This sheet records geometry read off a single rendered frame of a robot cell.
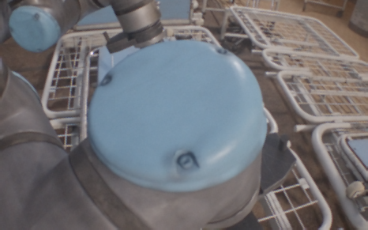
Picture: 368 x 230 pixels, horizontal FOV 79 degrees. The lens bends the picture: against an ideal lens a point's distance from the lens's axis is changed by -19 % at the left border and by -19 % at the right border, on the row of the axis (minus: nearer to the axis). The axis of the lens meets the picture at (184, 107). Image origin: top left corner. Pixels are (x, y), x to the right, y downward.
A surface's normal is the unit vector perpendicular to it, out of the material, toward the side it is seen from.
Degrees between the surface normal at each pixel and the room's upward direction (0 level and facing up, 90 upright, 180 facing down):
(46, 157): 34
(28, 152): 19
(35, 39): 94
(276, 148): 25
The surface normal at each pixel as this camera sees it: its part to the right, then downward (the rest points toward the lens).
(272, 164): -0.23, -0.54
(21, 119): 0.42, -0.84
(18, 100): 0.98, -0.19
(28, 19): -0.10, 0.69
